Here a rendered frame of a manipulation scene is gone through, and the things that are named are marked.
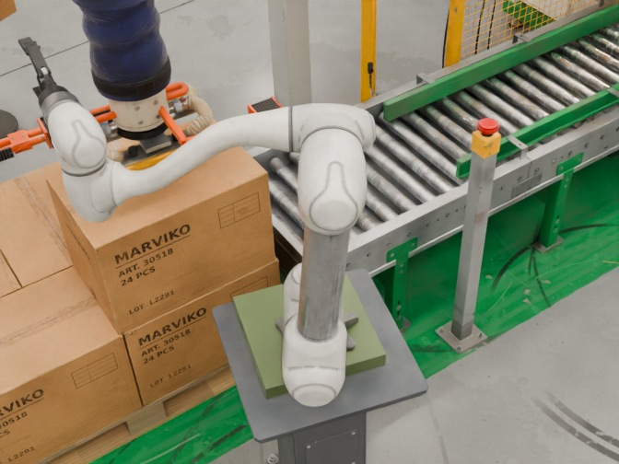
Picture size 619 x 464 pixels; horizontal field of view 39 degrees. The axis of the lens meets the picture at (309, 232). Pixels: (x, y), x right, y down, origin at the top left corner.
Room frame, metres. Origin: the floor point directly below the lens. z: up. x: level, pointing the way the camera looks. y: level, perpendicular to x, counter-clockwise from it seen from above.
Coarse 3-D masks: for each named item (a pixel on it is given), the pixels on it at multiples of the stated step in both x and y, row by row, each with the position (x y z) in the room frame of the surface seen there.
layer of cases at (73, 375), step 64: (0, 192) 2.61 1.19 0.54; (0, 256) 2.26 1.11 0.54; (64, 256) 2.24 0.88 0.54; (0, 320) 1.95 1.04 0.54; (64, 320) 1.93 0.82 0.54; (192, 320) 1.98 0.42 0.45; (0, 384) 1.68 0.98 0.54; (64, 384) 1.74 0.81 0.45; (128, 384) 1.84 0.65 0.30; (0, 448) 1.61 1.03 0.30
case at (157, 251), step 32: (224, 160) 2.24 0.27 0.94; (64, 192) 2.11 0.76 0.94; (160, 192) 2.09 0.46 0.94; (192, 192) 2.08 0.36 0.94; (224, 192) 2.08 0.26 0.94; (256, 192) 2.14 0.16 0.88; (64, 224) 2.12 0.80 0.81; (96, 224) 1.96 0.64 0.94; (128, 224) 1.95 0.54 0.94; (160, 224) 1.97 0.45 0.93; (192, 224) 2.02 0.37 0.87; (224, 224) 2.07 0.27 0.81; (256, 224) 2.13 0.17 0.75; (96, 256) 1.86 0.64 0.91; (128, 256) 1.90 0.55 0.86; (160, 256) 1.96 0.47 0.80; (192, 256) 2.01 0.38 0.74; (224, 256) 2.07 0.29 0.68; (256, 256) 2.13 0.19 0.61; (96, 288) 1.96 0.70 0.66; (128, 288) 1.89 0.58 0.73; (160, 288) 1.94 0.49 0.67; (192, 288) 2.00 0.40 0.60; (128, 320) 1.88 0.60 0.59
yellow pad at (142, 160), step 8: (184, 128) 2.19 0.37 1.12; (168, 136) 2.14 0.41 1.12; (176, 144) 2.10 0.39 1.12; (128, 152) 2.08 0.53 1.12; (136, 152) 2.06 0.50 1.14; (144, 152) 2.07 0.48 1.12; (152, 152) 2.07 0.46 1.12; (160, 152) 2.07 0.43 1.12; (168, 152) 2.07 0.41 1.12; (128, 160) 2.04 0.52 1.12; (136, 160) 2.03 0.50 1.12; (144, 160) 2.04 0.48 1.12; (152, 160) 2.04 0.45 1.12; (160, 160) 2.05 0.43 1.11; (128, 168) 2.00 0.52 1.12; (136, 168) 2.01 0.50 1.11
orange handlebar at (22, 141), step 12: (180, 84) 2.25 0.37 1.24; (168, 96) 2.19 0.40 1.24; (180, 96) 2.21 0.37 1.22; (108, 108) 2.15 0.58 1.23; (108, 120) 2.10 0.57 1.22; (168, 120) 2.07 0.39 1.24; (24, 132) 2.04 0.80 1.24; (36, 132) 2.05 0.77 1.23; (180, 132) 2.01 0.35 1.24; (0, 144) 2.00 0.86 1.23; (12, 144) 1.98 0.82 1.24; (24, 144) 1.99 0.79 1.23; (36, 144) 2.01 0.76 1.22
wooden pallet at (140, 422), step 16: (224, 368) 2.03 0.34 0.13; (192, 384) 1.96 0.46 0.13; (208, 384) 2.04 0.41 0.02; (224, 384) 2.04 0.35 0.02; (160, 400) 1.89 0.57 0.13; (176, 400) 1.97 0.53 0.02; (192, 400) 1.97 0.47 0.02; (128, 416) 1.83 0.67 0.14; (144, 416) 1.85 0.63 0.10; (160, 416) 1.88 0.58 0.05; (96, 432) 1.76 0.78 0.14; (112, 432) 1.84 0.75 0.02; (128, 432) 1.84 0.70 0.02; (144, 432) 1.85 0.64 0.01; (64, 448) 1.70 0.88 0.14; (80, 448) 1.78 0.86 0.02; (96, 448) 1.78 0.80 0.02; (112, 448) 1.78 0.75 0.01
